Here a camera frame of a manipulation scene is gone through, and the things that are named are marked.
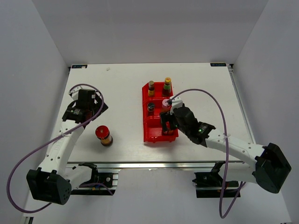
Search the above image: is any pink-lidded spice jar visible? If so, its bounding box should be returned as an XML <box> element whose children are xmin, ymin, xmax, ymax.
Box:
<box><xmin>160</xmin><ymin>99</ymin><xmax>171</xmax><ymax>114</ymax></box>

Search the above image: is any red-lidded brown sauce jar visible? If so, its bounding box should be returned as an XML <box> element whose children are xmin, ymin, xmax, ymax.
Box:
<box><xmin>162</xmin><ymin>128</ymin><xmax>174</xmax><ymax>135</ymax></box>

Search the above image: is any small dark pepper shaker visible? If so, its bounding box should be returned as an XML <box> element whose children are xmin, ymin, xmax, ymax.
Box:
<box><xmin>147</xmin><ymin>102</ymin><xmax>155</xmax><ymax>116</ymax></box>

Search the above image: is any green-label red sauce bottle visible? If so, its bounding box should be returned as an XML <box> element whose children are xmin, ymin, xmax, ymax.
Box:
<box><xmin>162</xmin><ymin>77</ymin><xmax>171</xmax><ymax>97</ymax></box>

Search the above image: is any yellow-label brown sauce bottle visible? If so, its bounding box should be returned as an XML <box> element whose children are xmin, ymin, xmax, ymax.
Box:
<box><xmin>148</xmin><ymin>80</ymin><xmax>155</xmax><ymax>97</ymax></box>

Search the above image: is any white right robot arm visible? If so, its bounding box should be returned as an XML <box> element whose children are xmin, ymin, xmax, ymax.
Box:
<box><xmin>160</xmin><ymin>106</ymin><xmax>292</xmax><ymax>194</ymax></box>

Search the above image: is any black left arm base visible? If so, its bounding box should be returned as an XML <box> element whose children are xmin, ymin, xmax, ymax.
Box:
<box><xmin>65</xmin><ymin>163</ymin><xmax>119</xmax><ymax>196</ymax></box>

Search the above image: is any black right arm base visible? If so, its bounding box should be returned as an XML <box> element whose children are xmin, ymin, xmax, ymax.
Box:
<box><xmin>192</xmin><ymin>172</ymin><xmax>241</xmax><ymax>198</ymax></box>

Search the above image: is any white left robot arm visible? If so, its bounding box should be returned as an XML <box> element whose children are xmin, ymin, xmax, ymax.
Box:
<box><xmin>26</xmin><ymin>88</ymin><xmax>108</xmax><ymax>205</ymax></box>

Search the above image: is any red plastic divided bin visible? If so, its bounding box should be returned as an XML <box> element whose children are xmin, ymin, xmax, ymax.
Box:
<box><xmin>142</xmin><ymin>82</ymin><xmax>178</xmax><ymax>143</ymax></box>

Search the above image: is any blue corner label left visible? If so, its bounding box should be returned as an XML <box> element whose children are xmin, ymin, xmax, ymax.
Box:
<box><xmin>71</xmin><ymin>64</ymin><xmax>87</xmax><ymax>69</ymax></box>

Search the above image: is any blue corner label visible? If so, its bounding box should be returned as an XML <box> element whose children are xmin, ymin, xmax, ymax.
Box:
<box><xmin>210</xmin><ymin>63</ymin><xmax>227</xmax><ymax>67</ymax></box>
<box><xmin>71</xmin><ymin>64</ymin><xmax>87</xmax><ymax>69</ymax></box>

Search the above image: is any blue corner label right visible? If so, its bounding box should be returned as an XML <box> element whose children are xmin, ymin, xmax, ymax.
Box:
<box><xmin>210</xmin><ymin>63</ymin><xmax>227</xmax><ymax>67</ymax></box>

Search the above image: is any aluminium front rail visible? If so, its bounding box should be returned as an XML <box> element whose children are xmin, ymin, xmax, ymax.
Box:
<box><xmin>65</xmin><ymin>161</ymin><xmax>243</xmax><ymax>171</ymax></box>

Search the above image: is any aluminium rail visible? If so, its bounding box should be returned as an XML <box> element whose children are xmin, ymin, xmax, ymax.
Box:
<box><xmin>227</xmin><ymin>64</ymin><xmax>256</xmax><ymax>143</ymax></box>
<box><xmin>65</xmin><ymin>161</ymin><xmax>243</xmax><ymax>171</ymax></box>

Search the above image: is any aluminium right side rail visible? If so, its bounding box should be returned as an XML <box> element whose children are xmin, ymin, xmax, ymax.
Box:
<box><xmin>227</xmin><ymin>64</ymin><xmax>256</xmax><ymax>143</ymax></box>

